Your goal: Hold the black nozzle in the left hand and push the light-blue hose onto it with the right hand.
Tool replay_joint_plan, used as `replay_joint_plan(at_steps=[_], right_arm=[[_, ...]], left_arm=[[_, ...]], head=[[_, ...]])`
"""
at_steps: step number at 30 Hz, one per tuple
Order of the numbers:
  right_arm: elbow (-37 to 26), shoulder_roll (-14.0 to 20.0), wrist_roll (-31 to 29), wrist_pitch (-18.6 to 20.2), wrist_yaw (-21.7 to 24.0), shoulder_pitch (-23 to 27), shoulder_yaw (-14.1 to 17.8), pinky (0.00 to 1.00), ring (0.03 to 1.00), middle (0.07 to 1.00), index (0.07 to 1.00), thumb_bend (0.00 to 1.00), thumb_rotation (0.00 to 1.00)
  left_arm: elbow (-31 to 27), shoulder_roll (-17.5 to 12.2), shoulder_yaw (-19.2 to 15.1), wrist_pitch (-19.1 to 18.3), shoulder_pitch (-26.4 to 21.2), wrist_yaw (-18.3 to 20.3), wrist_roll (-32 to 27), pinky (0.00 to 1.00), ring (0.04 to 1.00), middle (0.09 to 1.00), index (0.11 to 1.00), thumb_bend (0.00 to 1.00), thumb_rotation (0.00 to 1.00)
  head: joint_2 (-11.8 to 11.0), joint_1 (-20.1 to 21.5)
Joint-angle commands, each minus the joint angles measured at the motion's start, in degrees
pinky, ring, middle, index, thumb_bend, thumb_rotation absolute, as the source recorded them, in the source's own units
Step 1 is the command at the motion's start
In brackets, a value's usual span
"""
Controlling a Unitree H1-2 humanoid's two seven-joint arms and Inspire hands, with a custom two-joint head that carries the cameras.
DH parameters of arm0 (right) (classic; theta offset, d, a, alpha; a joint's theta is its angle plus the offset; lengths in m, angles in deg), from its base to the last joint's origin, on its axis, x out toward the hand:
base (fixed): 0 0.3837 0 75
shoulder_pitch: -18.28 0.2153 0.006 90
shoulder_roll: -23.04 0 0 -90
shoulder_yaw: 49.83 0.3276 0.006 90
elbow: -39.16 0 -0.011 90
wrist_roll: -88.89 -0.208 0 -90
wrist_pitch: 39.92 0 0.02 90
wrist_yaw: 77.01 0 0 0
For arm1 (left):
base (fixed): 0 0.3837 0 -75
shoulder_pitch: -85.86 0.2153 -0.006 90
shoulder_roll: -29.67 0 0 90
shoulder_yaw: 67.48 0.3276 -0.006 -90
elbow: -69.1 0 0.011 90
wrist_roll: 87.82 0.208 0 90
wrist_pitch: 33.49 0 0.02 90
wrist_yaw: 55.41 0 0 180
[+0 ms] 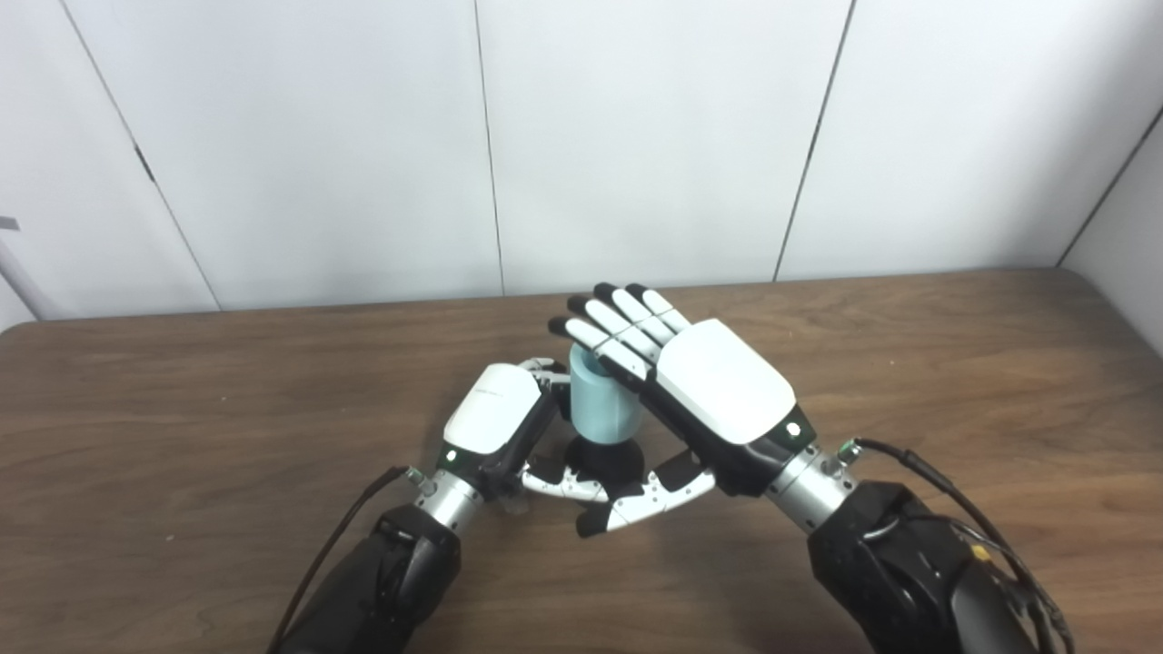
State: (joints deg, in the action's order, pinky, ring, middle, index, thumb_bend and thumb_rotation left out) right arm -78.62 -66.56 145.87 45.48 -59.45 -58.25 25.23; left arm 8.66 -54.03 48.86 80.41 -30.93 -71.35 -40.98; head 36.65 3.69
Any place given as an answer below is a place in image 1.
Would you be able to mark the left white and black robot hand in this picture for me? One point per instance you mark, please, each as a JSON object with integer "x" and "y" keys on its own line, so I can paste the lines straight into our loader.
{"x": 495, "y": 413}

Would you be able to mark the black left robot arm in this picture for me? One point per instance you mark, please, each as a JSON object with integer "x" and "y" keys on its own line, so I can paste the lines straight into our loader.
{"x": 382, "y": 581}

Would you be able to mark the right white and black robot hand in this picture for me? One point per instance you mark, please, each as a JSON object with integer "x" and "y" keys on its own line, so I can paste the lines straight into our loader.
{"x": 727, "y": 381}

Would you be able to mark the black flared nozzle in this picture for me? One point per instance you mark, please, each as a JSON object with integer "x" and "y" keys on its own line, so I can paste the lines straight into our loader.
{"x": 604, "y": 461}

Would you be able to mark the black wall panel hinge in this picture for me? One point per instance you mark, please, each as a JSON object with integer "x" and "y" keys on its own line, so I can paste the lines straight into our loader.
{"x": 144, "y": 163}

